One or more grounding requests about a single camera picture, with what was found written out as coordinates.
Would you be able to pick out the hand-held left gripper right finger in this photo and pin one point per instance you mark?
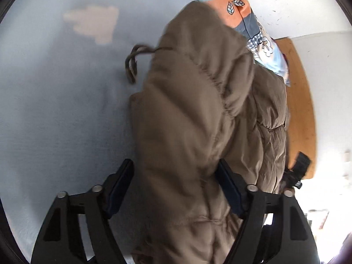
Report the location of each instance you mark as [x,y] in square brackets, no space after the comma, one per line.
[228,187]

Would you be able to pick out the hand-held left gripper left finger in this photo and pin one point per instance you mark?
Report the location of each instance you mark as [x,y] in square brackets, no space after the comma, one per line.
[121,187]

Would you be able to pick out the brown down jacket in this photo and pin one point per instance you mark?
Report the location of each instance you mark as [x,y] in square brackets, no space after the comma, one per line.
[192,115]

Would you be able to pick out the light blue bed blanket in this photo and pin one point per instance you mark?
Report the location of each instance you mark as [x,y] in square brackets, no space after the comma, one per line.
[55,88]

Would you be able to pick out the patchwork quilt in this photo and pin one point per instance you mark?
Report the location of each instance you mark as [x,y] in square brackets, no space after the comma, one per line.
[247,27]

